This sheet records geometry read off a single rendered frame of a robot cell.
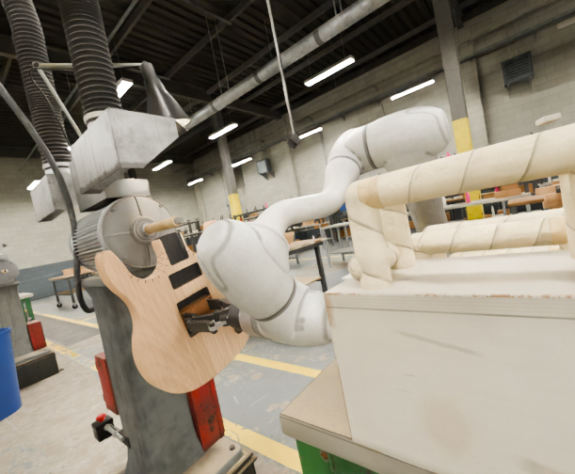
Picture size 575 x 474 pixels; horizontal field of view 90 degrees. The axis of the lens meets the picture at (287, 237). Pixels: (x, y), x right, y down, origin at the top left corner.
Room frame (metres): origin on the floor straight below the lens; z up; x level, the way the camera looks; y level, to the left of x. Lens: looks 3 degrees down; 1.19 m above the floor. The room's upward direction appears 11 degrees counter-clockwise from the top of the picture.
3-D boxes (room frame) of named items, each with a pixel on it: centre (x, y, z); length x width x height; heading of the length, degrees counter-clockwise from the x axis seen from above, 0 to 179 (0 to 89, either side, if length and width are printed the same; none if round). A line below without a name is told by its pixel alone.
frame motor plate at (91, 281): (1.15, 0.67, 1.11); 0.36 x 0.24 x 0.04; 51
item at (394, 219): (0.36, -0.13, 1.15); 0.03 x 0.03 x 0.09
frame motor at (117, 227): (1.12, 0.61, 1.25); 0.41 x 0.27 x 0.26; 51
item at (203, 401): (1.28, 0.57, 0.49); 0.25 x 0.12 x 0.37; 51
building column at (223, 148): (11.02, 1.68, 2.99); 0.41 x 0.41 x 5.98; 51
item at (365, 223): (0.30, -0.08, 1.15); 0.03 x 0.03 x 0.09
